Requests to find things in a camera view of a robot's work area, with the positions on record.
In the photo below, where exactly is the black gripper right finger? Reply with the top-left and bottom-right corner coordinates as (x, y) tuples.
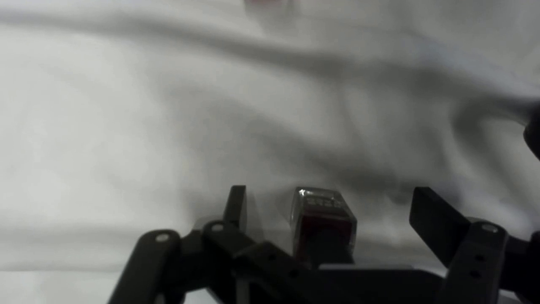
(410, 188), (508, 304)

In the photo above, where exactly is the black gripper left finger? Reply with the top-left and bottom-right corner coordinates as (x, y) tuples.
(106, 186), (316, 304)

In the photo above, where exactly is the dark maroon nail polish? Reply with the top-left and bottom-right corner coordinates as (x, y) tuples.
(292, 186), (358, 267)

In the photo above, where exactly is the white tablecloth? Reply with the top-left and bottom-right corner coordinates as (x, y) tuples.
(0, 0), (540, 304)

